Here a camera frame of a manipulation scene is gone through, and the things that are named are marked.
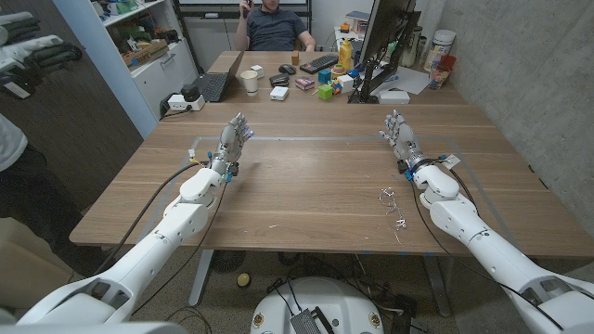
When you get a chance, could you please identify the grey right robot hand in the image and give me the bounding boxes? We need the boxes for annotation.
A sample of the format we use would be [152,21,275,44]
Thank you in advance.
[379,109,433,182]

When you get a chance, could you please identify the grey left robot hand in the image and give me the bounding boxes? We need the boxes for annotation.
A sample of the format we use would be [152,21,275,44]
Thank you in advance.
[208,112,255,183]

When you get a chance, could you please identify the clear frame glasses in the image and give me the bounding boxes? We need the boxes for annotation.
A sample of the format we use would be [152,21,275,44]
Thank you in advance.
[378,186,408,245]

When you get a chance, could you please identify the flat white box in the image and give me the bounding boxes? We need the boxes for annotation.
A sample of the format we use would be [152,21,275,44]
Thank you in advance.
[378,89,411,105]

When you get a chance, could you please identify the white paper sheet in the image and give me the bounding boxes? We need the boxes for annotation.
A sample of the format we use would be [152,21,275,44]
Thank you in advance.
[370,66,431,96]

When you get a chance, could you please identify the black laptop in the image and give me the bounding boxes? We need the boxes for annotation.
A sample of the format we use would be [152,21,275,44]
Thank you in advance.
[192,49,246,103]

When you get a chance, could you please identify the white paper cup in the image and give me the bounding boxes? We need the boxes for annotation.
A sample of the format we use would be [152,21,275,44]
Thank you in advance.
[239,70,260,97]

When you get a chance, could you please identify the white power strip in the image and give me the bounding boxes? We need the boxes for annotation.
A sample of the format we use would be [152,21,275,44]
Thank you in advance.
[166,93,206,112]

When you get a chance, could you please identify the steel thermos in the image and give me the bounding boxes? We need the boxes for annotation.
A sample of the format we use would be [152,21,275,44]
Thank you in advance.
[401,25,424,69]

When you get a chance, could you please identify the white shelf cabinet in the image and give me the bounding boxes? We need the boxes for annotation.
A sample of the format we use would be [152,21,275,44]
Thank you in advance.
[52,0,200,139]

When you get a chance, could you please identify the white labelled canister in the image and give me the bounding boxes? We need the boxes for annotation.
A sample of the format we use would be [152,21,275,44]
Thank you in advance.
[422,29,458,73]

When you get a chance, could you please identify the yellow squeeze bottle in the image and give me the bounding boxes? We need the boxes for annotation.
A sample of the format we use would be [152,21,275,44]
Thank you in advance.
[338,38,353,71]

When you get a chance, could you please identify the black round disc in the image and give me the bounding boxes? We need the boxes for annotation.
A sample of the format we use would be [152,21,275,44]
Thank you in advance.
[211,250,247,274]

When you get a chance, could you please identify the black keyboard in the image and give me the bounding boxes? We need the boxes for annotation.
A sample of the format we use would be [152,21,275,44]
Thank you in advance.
[299,53,340,75]

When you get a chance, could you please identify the black computer monitor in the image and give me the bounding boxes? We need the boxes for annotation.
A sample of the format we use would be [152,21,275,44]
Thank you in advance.
[358,0,418,65]

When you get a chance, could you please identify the seated person in dark polo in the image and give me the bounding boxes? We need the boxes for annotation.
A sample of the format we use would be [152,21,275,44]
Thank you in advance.
[234,0,317,53]

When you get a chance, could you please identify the cardboard box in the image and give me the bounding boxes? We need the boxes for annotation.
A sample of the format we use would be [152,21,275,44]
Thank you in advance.
[122,38,170,69]

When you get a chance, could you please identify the grey table leg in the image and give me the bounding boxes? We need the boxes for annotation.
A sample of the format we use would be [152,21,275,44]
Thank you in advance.
[187,249,215,307]
[421,254,452,318]

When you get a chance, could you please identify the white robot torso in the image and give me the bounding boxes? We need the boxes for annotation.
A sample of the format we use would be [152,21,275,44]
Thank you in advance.
[250,276,385,334]

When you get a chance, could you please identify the black device on torso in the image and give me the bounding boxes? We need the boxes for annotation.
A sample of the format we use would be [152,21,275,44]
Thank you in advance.
[290,306,335,334]

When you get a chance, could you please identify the white and black glove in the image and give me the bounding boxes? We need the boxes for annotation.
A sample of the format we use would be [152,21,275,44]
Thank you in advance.
[0,34,84,99]
[0,11,42,46]

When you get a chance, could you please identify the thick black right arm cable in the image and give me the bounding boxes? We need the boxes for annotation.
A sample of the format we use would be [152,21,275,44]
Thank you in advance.
[433,157,479,212]

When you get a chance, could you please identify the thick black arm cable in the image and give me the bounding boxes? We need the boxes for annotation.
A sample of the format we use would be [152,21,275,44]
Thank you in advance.
[433,157,479,212]
[92,160,210,277]

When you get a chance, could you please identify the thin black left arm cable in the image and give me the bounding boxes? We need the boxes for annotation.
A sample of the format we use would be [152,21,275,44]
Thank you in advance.
[132,179,229,317]

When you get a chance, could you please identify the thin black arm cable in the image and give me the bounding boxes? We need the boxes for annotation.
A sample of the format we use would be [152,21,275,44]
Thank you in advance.
[132,179,229,317]
[407,178,566,331]

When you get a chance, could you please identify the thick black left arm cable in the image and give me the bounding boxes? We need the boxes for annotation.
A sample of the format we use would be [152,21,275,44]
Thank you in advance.
[92,160,210,277]

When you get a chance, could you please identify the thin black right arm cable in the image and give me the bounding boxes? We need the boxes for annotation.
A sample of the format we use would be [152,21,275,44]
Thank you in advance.
[407,178,566,331]

